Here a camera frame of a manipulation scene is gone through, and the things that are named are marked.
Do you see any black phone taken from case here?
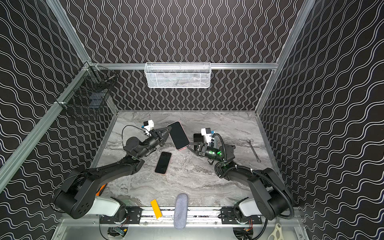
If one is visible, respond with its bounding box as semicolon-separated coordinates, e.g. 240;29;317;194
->
193;134;205;143

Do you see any black phone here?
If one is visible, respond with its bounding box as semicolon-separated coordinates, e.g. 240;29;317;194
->
155;152;172;175
167;122;190;151

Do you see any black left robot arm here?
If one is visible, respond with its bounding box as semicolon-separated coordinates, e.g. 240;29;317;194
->
52;127;172;223

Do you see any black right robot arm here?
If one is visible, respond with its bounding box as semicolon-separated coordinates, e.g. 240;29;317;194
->
187;134;295;220

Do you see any silver combination wrench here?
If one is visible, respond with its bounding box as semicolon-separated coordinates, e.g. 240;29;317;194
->
247;140;262;163

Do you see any yellow flat block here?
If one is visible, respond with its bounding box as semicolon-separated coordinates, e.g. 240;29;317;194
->
151;199;163;220

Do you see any grey fabric pouch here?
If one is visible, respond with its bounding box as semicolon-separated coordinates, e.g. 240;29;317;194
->
174;194;189;230

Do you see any aluminium back horizontal bar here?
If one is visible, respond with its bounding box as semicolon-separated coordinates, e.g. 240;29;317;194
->
92;62;278;71

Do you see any aluminium horizontal bar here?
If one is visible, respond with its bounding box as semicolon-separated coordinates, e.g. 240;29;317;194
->
92;62;278;71
1;63;90;191

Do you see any aluminium left horizontal bar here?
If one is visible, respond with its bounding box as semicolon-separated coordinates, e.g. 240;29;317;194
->
1;63;90;191

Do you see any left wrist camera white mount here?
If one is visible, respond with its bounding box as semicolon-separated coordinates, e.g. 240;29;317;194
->
142;120;155;136

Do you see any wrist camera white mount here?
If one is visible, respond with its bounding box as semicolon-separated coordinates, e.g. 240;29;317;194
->
142;120;155;136
201;128;215;147

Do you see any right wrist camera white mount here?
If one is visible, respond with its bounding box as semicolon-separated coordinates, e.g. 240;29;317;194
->
201;128;215;147

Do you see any white wire mesh basket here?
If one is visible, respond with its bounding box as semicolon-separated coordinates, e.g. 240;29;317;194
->
144;67;212;89

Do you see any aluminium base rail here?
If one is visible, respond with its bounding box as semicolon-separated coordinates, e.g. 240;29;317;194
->
98;205;301;227

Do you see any adjustable wrench orange handle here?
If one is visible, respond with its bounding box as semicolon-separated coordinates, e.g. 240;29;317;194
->
96;184;108;196

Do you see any black wire basket left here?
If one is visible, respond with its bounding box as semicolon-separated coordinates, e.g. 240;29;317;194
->
61;66;118;122

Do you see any aluminium corner frame post left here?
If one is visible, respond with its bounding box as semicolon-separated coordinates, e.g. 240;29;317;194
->
46;0;92;64

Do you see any aluminium corner frame post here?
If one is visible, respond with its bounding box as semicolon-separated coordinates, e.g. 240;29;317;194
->
255;0;316;116
46;0;92;64

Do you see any white scissors handle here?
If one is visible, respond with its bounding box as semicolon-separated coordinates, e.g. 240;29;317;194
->
267;223;284;240

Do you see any aluminium corner frame post right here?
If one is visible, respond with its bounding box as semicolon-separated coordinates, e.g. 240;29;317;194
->
255;0;316;116

